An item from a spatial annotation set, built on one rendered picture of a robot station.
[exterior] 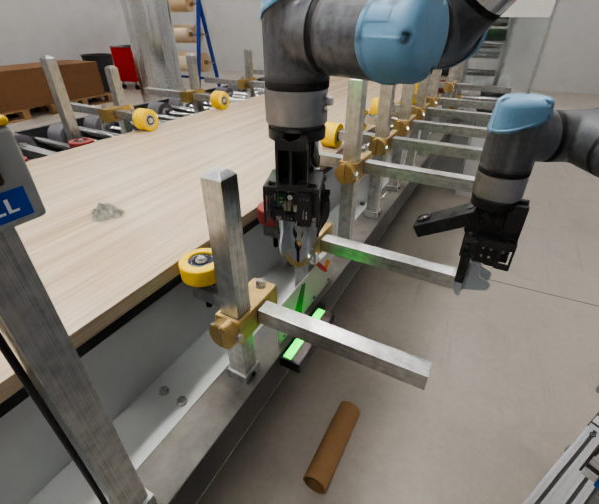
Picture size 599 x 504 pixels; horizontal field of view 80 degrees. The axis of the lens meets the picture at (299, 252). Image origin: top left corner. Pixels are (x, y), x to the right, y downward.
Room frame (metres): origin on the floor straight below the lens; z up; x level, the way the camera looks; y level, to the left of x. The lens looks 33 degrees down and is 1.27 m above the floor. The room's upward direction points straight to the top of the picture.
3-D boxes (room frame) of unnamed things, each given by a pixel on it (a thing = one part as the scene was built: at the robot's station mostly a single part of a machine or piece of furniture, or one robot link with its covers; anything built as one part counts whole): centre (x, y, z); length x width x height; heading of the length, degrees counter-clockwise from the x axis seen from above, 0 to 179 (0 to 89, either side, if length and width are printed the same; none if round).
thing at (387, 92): (1.11, -0.25, 0.89); 0.04 x 0.04 x 0.48; 61
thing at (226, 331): (0.47, 0.10, 0.84); 0.14 x 0.06 x 0.05; 151
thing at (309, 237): (0.45, -0.01, 0.99); 0.06 x 0.03 x 0.09; 172
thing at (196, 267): (0.53, 0.18, 0.85); 0.08 x 0.08 x 0.11
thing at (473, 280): (0.53, -0.32, 0.86); 0.06 x 0.03 x 0.09; 62
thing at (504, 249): (0.54, -0.33, 0.96); 0.09 x 0.08 x 0.12; 62
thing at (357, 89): (0.89, -0.13, 0.93); 0.04 x 0.04 x 0.48; 61
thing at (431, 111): (1.55, -0.57, 0.95); 0.50 x 0.04 x 0.04; 61
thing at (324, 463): (0.67, -0.12, 0.04); 0.30 x 0.08 x 0.08; 151
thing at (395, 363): (0.44, 0.00, 0.84); 0.44 x 0.03 x 0.04; 61
